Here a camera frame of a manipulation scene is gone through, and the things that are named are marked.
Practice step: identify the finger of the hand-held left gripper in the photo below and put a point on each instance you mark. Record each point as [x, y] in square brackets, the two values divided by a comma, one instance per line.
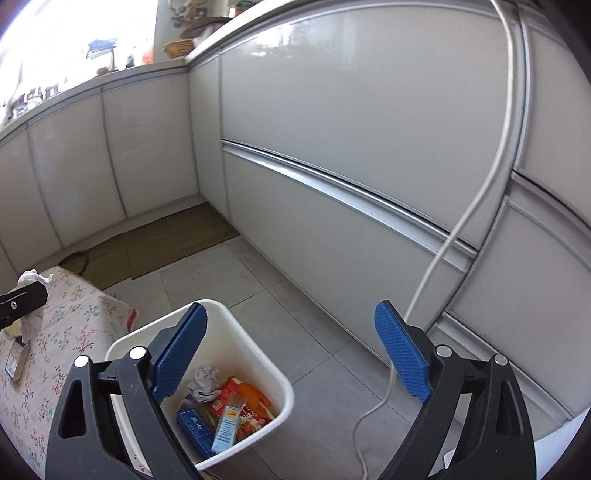
[23, 300]

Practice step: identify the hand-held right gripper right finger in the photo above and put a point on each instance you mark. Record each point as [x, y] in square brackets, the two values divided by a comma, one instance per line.
[401, 350]

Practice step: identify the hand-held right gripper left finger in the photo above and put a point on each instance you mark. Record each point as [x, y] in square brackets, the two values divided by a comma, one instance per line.
[180, 350]

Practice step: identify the plain white tissue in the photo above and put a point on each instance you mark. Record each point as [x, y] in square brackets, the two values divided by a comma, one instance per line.
[34, 328]

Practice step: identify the white paper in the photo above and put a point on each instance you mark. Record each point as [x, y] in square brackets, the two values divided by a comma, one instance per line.
[205, 381]

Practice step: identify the white plastic bin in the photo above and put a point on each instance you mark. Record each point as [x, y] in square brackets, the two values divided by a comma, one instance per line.
[249, 355]

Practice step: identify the dark blue box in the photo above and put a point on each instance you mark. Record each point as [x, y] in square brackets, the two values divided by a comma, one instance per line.
[196, 427]

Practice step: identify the light blue packet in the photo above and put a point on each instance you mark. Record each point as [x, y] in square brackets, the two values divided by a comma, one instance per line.
[228, 424]

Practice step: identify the small orange peel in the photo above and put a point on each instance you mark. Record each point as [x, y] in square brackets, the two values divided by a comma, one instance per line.
[256, 397]

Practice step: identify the floral tablecloth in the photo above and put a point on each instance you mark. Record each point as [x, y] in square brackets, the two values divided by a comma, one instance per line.
[78, 323]

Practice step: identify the small white carton blue edge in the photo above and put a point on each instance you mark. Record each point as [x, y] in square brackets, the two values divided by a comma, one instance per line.
[16, 362]

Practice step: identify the brown woven floor mat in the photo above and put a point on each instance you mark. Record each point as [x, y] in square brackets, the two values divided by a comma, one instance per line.
[104, 261]
[184, 235]

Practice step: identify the red printed carton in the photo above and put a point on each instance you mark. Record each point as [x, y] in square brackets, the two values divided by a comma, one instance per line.
[254, 421]

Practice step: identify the white kitchen cabinets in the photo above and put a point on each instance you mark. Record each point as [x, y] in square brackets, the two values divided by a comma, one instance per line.
[346, 115]

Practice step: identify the blue object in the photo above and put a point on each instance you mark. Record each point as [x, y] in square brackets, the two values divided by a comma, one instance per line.
[102, 47]

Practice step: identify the wicker basket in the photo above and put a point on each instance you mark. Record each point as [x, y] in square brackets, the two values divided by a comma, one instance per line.
[180, 48]

